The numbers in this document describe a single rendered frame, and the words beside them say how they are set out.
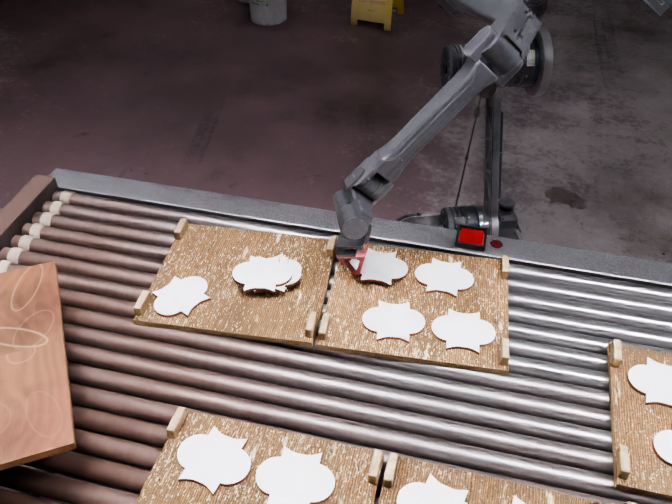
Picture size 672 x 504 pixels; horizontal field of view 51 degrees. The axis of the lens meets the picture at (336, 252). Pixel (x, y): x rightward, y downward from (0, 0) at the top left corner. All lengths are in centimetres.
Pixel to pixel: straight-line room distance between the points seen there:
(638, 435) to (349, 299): 66
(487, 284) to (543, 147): 236
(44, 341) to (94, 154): 256
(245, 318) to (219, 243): 27
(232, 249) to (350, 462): 66
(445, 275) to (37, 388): 91
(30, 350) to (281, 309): 53
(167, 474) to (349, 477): 33
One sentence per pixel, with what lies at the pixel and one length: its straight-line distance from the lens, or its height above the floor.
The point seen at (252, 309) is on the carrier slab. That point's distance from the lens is 161.
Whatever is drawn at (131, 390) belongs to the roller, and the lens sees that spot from 155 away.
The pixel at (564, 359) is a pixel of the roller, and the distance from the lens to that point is 162.
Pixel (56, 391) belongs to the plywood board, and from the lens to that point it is 142.
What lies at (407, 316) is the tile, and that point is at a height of 95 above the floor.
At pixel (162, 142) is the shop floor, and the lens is 399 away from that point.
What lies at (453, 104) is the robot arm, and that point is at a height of 136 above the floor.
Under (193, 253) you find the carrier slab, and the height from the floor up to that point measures 94.
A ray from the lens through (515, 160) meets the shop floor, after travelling 386.
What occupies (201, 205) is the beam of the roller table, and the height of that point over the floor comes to 92.
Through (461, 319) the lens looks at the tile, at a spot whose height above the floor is 95.
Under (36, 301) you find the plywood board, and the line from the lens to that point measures 160.
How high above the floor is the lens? 209
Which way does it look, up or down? 42 degrees down
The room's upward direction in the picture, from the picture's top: straight up
